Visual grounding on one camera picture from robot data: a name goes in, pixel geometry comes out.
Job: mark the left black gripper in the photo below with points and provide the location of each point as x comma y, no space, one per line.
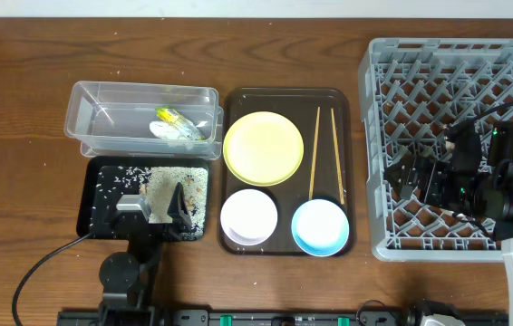
156,225

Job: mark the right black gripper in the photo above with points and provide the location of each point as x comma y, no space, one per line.
436,170

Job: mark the white bowl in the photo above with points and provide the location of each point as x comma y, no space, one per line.
249,217

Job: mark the white tissue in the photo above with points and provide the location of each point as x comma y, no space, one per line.
163,130

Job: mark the green yellow snack wrapper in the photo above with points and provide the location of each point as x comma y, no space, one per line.
174,117

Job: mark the yellow plate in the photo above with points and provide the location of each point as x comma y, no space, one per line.
263,148

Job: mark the light blue bowl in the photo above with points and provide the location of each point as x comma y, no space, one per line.
320,228

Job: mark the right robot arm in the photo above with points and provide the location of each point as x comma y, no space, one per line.
493,197

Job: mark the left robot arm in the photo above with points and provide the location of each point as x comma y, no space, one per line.
128,277

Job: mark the grey dishwasher rack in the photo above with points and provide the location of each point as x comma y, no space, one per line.
410,90

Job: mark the pile of rice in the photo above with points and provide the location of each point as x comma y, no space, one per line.
156,185

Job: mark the black plastic tray bin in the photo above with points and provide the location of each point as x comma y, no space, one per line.
89,199

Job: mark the dark brown serving tray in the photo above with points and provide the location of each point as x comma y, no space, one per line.
299,105

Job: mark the clear plastic bin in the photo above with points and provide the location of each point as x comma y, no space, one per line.
112,119

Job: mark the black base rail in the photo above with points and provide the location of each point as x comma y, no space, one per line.
204,318

